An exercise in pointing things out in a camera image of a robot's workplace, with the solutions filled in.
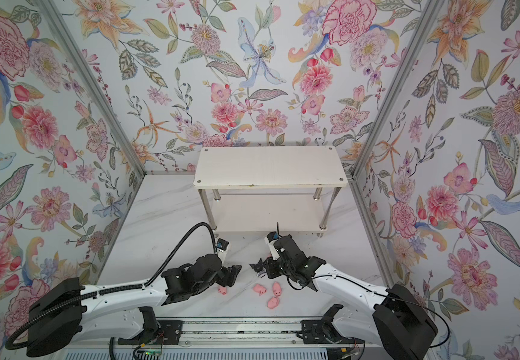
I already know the aluminium corner post right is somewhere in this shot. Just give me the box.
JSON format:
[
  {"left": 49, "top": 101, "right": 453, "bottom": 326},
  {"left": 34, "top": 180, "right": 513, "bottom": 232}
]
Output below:
[{"left": 351, "top": 0, "right": 447, "bottom": 179}]

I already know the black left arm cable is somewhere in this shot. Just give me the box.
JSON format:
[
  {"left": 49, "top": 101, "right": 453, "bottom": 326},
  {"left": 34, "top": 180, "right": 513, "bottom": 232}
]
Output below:
[{"left": 5, "top": 222, "right": 218, "bottom": 352}]

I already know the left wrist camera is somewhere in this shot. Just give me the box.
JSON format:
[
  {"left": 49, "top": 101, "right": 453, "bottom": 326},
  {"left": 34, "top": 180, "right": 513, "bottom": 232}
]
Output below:
[{"left": 216, "top": 238, "right": 230, "bottom": 263}]

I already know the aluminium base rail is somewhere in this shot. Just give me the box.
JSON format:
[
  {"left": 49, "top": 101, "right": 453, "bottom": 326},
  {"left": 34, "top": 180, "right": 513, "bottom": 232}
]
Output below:
[{"left": 43, "top": 316, "right": 432, "bottom": 350}]

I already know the pink pig toy near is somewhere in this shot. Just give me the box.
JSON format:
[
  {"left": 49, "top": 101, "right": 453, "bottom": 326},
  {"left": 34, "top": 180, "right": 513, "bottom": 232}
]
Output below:
[{"left": 267, "top": 297, "right": 280, "bottom": 310}]

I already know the pink pig toy right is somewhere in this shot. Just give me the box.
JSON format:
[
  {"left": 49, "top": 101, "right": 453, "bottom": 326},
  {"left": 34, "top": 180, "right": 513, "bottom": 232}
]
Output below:
[{"left": 272, "top": 282, "right": 282, "bottom": 297}]

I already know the aluminium corner post left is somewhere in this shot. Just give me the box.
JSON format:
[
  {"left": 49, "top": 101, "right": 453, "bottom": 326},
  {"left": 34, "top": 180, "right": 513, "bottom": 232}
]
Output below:
[{"left": 35, "top": 1, "right": 147, "bottom": 180}]

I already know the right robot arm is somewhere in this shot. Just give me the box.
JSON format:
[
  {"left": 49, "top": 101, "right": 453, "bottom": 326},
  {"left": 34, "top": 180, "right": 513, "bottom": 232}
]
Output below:
[{"left": 263, "top": 232, "right": 438, "bottom": 359}]

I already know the pink pig toy centre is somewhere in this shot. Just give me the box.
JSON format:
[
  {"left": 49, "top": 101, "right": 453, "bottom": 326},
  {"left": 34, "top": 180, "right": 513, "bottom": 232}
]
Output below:
[{"left": 252, "top": 283, "right": 267, "bottom": 296}]

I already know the white two-tier shelf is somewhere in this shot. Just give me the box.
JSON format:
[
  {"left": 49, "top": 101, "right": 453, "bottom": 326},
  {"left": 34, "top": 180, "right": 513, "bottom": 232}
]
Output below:
[{"left": 193, "top": 145, "right": 348, "bottom": 236}]

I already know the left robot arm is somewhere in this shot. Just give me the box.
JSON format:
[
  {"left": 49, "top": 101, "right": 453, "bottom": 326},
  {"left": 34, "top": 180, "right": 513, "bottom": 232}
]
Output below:
[{"left": 5, "top": 253, "right": 242, "bottom": 358}]

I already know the aluminium corner post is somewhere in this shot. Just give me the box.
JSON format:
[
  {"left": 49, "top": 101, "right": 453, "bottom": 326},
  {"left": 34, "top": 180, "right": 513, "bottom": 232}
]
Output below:
[
  {"left": 351, "top": 0, "right": 447, "bottom": 179},
  {"left": 35, "top": 1, "right": 147, "bottom": 180}
]

